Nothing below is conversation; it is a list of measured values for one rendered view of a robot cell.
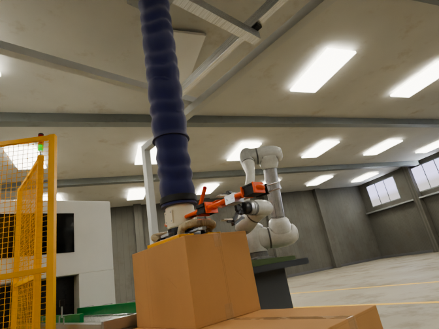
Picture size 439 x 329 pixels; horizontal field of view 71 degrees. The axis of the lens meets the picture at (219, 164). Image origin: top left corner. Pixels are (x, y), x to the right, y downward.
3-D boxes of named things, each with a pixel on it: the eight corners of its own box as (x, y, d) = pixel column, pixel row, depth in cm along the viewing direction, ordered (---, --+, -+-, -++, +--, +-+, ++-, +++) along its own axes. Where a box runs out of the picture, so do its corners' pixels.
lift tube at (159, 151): (154, 211, 185) (140, 68, 219) (184, 211, 199) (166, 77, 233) (173, 201, 170) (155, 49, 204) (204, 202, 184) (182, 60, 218)
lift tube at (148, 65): (145, 145, 199) (131, 0, 240) (176, 150, 215) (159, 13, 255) (164, 129, 183) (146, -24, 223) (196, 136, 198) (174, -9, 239)
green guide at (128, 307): (76, 316, 362) (76, 307, 365) (85, 314, 369) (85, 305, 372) (138, 313, 253) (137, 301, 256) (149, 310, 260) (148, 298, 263)
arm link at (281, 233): (268, 247, 235) (296, 243, 235) (272, 250, 219) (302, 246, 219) (253, 149, 245) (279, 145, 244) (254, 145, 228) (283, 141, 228)
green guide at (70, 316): (23, 327, 328) (24, 318, 331) (35, 325, 334) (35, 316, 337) (68, 329, 218) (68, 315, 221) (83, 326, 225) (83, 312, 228)
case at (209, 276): (136, 327, 173) (131, 254, 186) (195, 311, 198) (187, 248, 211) (196, 329, 130) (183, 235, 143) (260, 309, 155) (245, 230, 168)
